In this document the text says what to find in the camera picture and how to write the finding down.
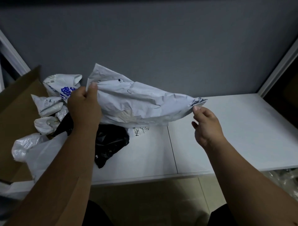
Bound person's right hand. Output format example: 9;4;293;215
191;106;228;149

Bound white translucent plastic bag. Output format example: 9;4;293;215
11;132;68;184

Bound white shipping label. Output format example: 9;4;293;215
132;127;150;138

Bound person's dark trousers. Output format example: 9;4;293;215
81;200;234;226

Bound brown cardboard box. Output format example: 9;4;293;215
0;65;92;226

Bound small grey plastic bag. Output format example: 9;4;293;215
55;105;69;122

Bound person's right forearm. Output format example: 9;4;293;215
200;137;298;226

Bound white metal frame post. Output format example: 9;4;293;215
0;30;31;92
257;38;298;98

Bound white labelled mailer bag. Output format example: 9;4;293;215
31;94;65;117

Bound black plastic mailer bag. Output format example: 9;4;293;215
50;113;130;169

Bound grey mailer bag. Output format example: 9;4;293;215
86;63;208;128

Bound white blue-printed mailer bag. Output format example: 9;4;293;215
43;74;83;103

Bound person's left hand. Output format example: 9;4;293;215
67;82;103;135

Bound person's left forearm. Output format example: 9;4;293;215
5;130;101;226

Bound white crumpled mailer bag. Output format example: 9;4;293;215
34;116;61;136

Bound clear plastic wrap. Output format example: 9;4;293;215
265;168;298;201

